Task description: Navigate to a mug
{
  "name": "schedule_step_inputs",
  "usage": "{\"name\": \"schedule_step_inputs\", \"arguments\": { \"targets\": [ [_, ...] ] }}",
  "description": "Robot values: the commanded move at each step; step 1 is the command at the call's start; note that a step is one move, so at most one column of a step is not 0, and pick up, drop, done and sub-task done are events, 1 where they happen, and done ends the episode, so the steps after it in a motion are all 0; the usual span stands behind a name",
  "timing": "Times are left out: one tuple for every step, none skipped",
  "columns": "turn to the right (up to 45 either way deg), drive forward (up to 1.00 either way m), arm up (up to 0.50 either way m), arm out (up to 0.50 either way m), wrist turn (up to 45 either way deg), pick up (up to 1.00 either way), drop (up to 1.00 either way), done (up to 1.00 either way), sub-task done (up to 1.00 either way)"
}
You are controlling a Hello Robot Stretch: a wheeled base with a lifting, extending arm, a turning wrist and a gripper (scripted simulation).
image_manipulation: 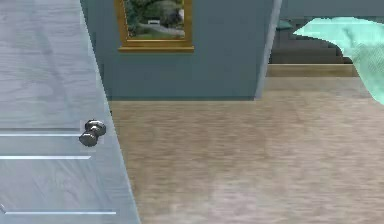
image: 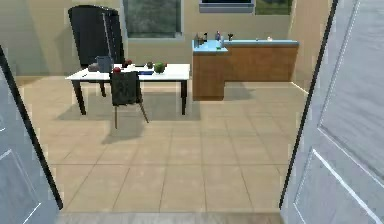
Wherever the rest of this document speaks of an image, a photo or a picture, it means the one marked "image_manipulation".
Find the gold framed garden picture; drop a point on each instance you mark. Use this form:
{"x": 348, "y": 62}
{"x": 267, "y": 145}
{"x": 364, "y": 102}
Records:
{"x": 154, "y": 23}

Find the grey round door knob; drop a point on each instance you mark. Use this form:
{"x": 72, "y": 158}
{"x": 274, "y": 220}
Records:
{"x": 92, "y": 133}

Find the teal pillow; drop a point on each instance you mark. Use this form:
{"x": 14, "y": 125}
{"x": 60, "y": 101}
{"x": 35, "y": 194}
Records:
{"x": 284, "y": 24}

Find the pale grey room door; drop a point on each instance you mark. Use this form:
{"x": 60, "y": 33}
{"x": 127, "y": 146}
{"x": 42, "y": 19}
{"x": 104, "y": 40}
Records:
{"x": 46, "y": 83}

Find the bed with mint green cover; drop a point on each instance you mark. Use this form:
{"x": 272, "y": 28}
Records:
{"x": 333, "y": 43}

